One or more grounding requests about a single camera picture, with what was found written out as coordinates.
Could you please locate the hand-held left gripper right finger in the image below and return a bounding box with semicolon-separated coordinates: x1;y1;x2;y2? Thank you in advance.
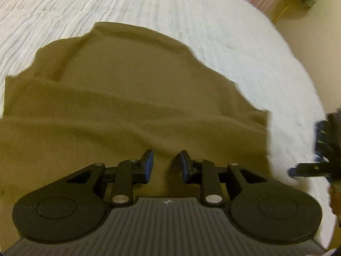
178;150;269;207

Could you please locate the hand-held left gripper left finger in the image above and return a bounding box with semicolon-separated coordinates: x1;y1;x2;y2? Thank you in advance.
65;149;155;207

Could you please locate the person's right hand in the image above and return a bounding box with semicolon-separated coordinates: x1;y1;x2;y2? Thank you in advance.
328;185;341;217

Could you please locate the bed with white ribbed cover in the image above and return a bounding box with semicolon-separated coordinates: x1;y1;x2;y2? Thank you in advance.
0;0;336;248

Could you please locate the olive brown garment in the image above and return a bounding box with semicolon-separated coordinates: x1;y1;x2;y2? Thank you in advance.
0;21;272;248

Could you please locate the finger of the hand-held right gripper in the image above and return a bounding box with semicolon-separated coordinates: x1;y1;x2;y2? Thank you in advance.
314;120;332;163
288;163;333;179

